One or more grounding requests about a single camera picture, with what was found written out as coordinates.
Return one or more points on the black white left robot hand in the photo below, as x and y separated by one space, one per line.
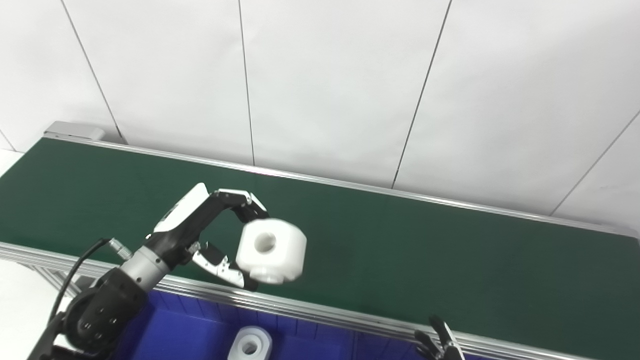
187 222

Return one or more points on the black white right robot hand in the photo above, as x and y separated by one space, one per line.
442 345

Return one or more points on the white cylindrical plastic part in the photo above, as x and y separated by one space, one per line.
250 345
272 250

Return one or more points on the blue plastic bin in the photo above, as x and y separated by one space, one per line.
200 330
385 347

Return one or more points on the green conveyor belt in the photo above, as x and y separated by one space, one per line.
400 250
320 310

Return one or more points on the grey conveyor end housing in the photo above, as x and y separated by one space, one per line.
75 131

